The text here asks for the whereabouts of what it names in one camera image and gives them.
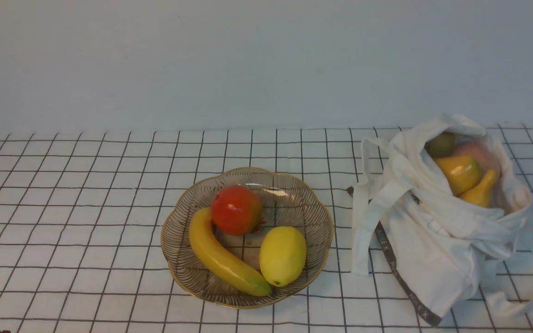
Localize yellow lemon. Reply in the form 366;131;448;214
259;226;307;287

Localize white black-grid tablecloth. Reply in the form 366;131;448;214
0;127;533;333

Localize white cloth tote bag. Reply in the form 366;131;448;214
351;114;533;327

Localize pink peach in bag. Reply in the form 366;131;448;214
451;141;501;177

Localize green fruit in bag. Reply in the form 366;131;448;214
425;131;456;159

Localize gold-rimmed glass fruit bowl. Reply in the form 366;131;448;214
161;167;334;309

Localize yellow pear in bag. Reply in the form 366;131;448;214
434;156;482;197

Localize yellow banana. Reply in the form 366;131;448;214
189;207;272;296

